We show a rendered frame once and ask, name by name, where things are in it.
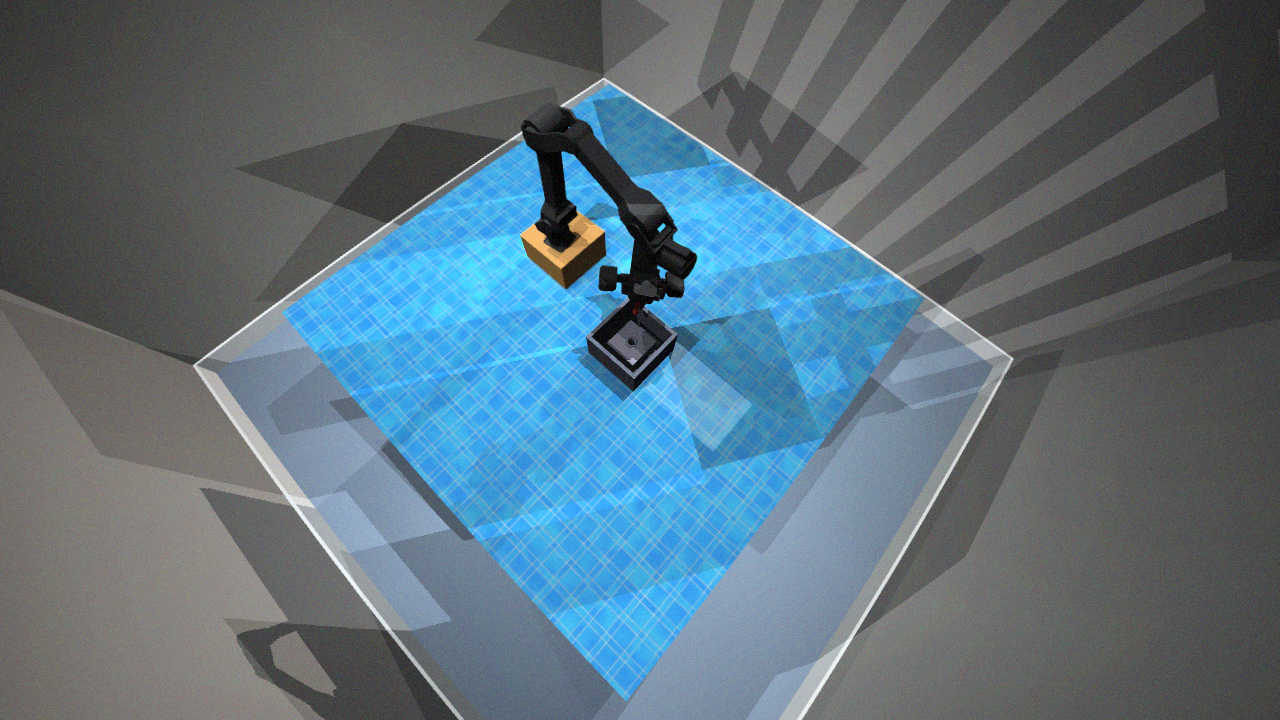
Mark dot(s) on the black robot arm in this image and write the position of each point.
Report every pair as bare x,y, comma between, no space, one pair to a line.
642,213

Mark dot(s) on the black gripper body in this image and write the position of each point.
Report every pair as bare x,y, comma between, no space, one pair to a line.
608,278

